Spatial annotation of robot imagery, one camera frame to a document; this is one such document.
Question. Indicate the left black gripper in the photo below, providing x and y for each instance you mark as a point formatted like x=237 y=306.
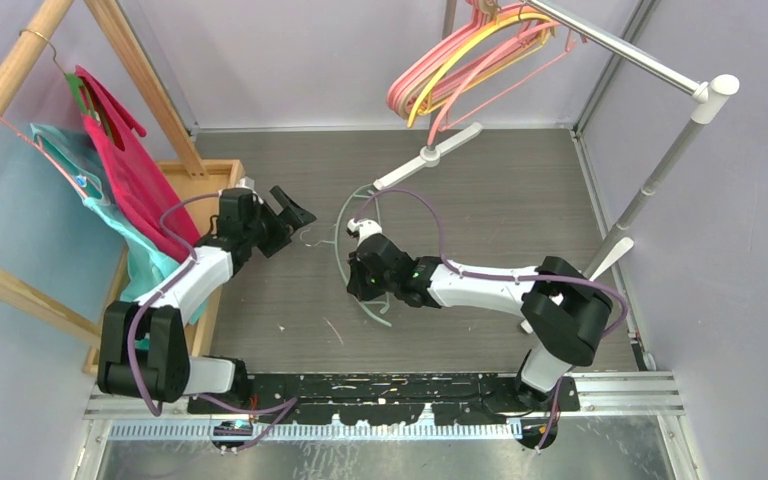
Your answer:
x=290 y=219

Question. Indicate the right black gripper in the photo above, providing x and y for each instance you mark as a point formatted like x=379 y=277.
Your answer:
x=357 y=285

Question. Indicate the green wire hanger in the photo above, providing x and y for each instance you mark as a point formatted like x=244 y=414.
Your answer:
x=374 y=309

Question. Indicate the thin pink wire hanger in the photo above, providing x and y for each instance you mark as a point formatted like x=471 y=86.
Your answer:
x=447 y=83

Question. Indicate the thick pink plastic hanger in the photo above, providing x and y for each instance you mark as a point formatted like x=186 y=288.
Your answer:
x=417 y=69

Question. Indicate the beige plastic hanger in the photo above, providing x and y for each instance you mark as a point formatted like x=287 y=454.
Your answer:
x=437 y=83

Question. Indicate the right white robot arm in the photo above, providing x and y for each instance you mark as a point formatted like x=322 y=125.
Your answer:
x=559 y=306

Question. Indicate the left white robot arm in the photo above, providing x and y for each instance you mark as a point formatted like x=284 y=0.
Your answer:
x=144 y=352

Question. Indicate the red garment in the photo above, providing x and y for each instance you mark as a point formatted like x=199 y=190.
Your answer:
x=139 y=188

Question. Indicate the teal garment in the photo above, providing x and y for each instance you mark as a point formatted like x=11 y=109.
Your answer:
x=147 y=266

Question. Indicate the green hanger on rack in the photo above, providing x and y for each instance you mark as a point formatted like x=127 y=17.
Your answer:
x=79 y=90

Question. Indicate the pink hanger on wooden rack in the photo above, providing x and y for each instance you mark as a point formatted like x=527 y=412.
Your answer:
x=72 y=155

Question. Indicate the metal clothes rack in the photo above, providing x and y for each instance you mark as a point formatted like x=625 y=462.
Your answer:
x=710 y=96

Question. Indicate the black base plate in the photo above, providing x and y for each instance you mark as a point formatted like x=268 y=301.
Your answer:
x=454 y=399

